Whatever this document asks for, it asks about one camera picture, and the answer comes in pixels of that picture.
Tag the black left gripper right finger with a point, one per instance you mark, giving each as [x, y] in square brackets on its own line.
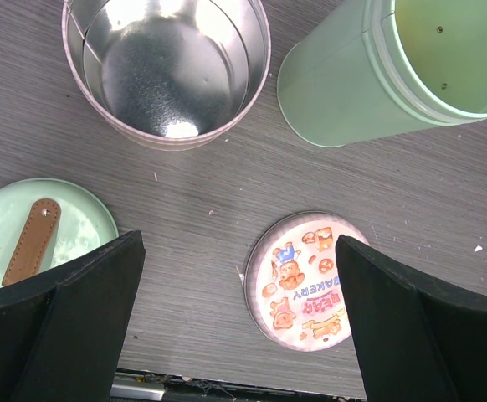
[417, 338]

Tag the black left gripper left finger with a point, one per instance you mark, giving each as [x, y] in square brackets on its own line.
[62, 331]

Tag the tall green canister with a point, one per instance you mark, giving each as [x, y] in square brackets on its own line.
[375, 69]

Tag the round silver tin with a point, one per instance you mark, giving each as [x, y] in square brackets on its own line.
[169, 75]

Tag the green canister lid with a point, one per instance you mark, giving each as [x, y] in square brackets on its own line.
[84, 224]

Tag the round bakery tin lid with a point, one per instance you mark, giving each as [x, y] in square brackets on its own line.
[291, 283]

